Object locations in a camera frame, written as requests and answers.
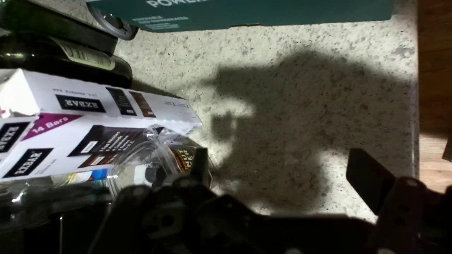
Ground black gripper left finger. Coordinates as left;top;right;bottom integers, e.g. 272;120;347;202
190;147;212;185

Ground green glass bottle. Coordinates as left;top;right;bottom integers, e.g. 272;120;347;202
0;0;121;57

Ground cardboard box organic power greens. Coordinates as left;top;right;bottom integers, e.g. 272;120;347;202
85;0;399;36

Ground white protein bar box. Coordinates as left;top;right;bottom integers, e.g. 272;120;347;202
0;68;204;187

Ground dark wine bottle gold cap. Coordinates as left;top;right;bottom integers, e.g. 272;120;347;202
0;34;135;91

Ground clear water bottle blue cap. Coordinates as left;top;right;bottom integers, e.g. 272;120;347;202
9;167;143;199

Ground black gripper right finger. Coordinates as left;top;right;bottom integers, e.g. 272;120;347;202
347;147;397;216

